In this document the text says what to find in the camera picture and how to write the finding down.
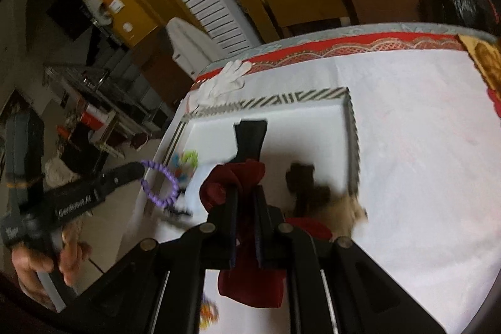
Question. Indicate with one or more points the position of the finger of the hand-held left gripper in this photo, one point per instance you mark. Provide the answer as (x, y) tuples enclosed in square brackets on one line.
[(121, 177)]

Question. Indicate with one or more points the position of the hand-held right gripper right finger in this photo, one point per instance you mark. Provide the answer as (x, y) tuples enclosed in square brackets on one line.
[(259, 232)]

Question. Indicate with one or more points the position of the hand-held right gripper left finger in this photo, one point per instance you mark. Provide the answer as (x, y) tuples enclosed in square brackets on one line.
[(233, 236)]

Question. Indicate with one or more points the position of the red satin hair bow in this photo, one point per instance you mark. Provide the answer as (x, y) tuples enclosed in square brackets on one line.
[(250, 283)]

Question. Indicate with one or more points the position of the striped cardboard tray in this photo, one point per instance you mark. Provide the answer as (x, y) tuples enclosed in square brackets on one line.
[(305, 130)]

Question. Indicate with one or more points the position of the person's left hand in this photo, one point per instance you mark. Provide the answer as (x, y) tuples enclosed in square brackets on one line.
[(74, 255)]

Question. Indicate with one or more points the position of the small side table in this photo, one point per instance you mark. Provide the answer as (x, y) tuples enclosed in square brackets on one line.
[(109, 134)]

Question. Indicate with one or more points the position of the red box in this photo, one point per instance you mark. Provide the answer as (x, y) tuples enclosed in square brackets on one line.
[(92, 118)]

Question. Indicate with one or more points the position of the metal stair railing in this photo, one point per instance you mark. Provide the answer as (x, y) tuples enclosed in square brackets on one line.
[(98, 87)]

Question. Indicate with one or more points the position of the white glove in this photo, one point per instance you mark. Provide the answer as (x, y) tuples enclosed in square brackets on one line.
[(225, 81)]

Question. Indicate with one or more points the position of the white coat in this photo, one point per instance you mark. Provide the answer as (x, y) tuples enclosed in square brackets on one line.
[(188, 44)]

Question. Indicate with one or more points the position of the hanging cloth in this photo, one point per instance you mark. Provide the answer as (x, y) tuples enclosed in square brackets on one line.
[(98, 7)]

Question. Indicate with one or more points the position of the printed blanket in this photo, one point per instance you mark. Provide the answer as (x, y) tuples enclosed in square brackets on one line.
[(489, 64)]

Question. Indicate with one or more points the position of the black plastic bag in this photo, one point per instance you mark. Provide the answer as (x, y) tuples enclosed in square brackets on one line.
[(462, 1)]

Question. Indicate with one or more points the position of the round white wall fixture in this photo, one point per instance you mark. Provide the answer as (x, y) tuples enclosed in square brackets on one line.
[(127, 27)]

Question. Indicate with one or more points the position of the white light switch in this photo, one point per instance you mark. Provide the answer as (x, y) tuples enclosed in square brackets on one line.
[(116, 5)]

